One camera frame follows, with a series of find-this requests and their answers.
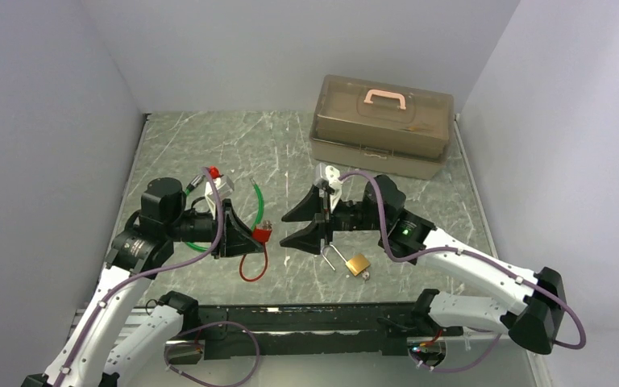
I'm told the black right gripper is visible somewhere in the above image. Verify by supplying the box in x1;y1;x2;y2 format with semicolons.
280;182;388;254

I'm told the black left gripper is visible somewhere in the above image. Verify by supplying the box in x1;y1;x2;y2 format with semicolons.
167;198;264;258

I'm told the red cable lock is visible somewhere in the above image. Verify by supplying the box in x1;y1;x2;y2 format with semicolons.
238;219;274;284

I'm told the brass padlock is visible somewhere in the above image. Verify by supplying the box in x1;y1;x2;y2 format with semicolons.
321;244;371;277

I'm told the green cable loop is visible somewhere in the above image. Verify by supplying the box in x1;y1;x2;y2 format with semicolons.
184;170;265;253

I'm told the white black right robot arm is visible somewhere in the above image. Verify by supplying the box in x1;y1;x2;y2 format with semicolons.
280;174;567;355

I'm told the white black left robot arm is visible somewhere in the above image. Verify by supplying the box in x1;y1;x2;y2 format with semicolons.
23;169;263;386

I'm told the beige plastic toolbox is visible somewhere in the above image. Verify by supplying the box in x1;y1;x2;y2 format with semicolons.
309;75;455;180

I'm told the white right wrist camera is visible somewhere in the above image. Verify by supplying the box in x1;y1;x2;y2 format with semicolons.
314;162;343;211

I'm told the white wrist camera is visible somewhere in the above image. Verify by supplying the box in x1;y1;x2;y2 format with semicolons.
314;162;343;211
203;166;235;219

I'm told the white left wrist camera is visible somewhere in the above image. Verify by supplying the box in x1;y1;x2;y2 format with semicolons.
203;166;235;219

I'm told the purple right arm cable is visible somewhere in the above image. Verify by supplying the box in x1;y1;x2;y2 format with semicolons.
339;169;587;374

